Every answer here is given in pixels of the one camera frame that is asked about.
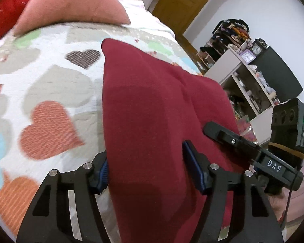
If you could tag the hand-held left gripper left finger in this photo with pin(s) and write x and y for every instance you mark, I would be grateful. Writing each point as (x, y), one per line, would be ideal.
(103, 174)

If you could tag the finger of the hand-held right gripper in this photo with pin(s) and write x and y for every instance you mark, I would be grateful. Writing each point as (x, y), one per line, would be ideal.
(225, 135)

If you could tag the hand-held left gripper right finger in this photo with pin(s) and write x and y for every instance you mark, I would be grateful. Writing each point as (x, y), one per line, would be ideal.
(192, 163)

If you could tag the maroon garment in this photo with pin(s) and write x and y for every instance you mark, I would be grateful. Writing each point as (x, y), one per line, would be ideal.
(147, 106)

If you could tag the pile of dark clothes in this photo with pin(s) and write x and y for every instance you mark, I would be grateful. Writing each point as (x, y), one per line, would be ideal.
(228, 30)

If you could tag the person's right hand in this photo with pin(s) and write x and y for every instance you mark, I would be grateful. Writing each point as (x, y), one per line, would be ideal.
(277, 203)

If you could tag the pink patterned cloth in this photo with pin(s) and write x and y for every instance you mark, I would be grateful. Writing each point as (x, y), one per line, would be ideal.
(245, 129)

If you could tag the black flat screen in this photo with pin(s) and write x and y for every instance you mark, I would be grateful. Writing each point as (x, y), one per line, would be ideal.
(278, 76)

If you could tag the white shelf unit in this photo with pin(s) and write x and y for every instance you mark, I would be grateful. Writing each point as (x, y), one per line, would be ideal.
(233, 58)

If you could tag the purple square clock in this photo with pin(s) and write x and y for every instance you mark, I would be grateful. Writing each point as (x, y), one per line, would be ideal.
(247, 57)

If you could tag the black ornate clock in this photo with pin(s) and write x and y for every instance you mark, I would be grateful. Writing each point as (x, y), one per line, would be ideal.
(258, 48)

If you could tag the heart-patterned bedspread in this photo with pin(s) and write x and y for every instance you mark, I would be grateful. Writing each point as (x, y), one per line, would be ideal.
(48, 86)

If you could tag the wooden door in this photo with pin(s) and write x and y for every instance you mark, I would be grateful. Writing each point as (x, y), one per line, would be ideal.
(182, 5)

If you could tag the white pink checked sheet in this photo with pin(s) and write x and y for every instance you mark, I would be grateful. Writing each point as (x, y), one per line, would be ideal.
(147, 17)

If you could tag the pink pillow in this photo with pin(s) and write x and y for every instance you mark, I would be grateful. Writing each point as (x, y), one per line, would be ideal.
(73, 2)

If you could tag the red heart-print pillow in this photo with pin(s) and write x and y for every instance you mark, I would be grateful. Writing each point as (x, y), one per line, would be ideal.
(5, 12)

